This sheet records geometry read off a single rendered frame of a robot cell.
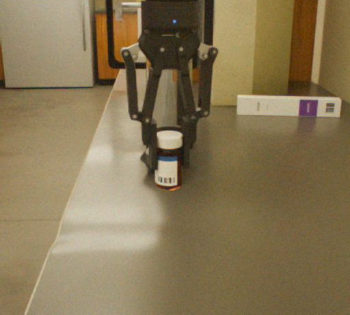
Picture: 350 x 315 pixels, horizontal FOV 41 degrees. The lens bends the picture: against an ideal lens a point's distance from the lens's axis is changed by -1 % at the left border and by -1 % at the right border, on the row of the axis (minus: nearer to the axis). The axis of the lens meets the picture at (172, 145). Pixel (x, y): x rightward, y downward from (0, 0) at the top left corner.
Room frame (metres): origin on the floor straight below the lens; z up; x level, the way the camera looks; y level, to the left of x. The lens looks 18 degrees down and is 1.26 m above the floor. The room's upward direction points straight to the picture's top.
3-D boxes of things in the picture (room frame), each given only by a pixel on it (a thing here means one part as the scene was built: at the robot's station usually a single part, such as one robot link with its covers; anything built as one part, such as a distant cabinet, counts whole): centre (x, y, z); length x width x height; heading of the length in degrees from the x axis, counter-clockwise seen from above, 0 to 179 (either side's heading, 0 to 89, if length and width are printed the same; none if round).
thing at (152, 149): (0.65, 0.03, 1.04); 0.03 x 0.01 x 0.07; 11
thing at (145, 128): (0.65, 0.05, 1.07); 0.03 x 0.01 x 0.05; 101
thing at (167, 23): (0.66, 0.00, 1.20); 0.08 x 0.07 x 0.09; 101
